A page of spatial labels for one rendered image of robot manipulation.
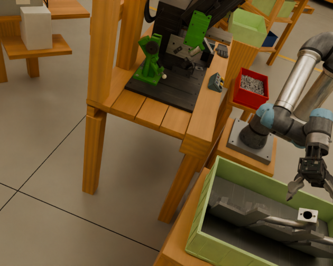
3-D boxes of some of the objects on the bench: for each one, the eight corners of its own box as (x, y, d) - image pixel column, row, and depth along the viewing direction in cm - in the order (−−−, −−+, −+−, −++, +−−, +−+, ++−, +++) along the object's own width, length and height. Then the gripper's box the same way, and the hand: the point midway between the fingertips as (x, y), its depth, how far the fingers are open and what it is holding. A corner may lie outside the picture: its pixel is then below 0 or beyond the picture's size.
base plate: (215, 41, 240) (216, 39, 239) (192, 113, 159) (193, 111, 158) (170, 25, 242) (170, 22, 240) (123, 88, 160) (124, 85, 159)
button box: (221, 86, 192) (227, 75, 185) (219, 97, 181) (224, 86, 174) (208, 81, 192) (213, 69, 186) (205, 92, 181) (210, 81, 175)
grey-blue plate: (209, 61, 206) (215, 44, 196) (208, 63, 204) (215, 45, 195) (196, 57, 206) (203, 39, 196) (196, 58, 204) (202, 40, 195)
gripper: (283, 141, 99) (273, 193, 92) (348, 141, 86) (342, 201, 78) (290, 152, 105) (281, 202, 97) (352, 154, 92) (348, 212, 84)
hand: (311, 206), depth 89 cm, fingers open, 14 cm apart
